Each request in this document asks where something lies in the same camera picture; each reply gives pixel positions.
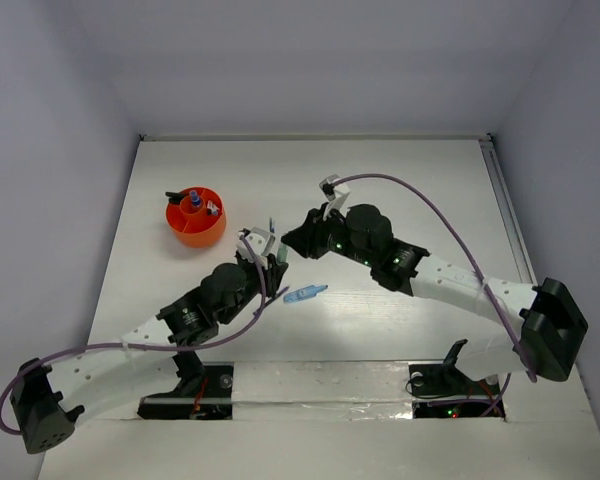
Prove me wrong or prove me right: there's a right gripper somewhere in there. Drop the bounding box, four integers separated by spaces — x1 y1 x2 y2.
280 205 374 269

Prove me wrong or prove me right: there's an orange highlighter black body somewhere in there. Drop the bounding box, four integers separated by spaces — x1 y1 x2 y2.
165 191 191 205

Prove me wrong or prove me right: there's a green correction tape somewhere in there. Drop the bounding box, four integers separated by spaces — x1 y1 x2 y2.
276 244 288 263

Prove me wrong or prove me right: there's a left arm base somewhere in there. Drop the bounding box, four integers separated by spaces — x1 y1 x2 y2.
137 352 234 421

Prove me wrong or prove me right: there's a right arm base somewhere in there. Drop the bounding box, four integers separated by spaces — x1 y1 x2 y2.
405 339 506 419

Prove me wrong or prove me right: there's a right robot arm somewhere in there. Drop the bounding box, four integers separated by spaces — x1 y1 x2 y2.
282 204 588 392

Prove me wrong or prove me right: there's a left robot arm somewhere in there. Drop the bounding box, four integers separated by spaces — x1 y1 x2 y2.
0 254 289 455

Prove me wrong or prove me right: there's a purple pen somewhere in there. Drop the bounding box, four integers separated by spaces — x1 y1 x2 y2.
253 285 290 316

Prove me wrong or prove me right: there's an orange round container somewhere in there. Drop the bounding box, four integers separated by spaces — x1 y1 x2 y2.
165 186 227 248

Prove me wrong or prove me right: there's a blue item in container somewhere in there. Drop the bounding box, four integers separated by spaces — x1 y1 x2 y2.
189 189 203 210

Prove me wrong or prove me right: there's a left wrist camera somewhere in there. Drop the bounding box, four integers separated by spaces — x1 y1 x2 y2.
236 227 276 269

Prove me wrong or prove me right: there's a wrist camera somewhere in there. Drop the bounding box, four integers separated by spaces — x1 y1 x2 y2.
236 227 276 269
319 174 351 220

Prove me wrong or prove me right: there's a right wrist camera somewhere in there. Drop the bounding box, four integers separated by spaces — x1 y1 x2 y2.
319 174 351 220

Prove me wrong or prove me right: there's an aluminium side rail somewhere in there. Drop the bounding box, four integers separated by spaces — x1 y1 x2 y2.
479 139 559 354

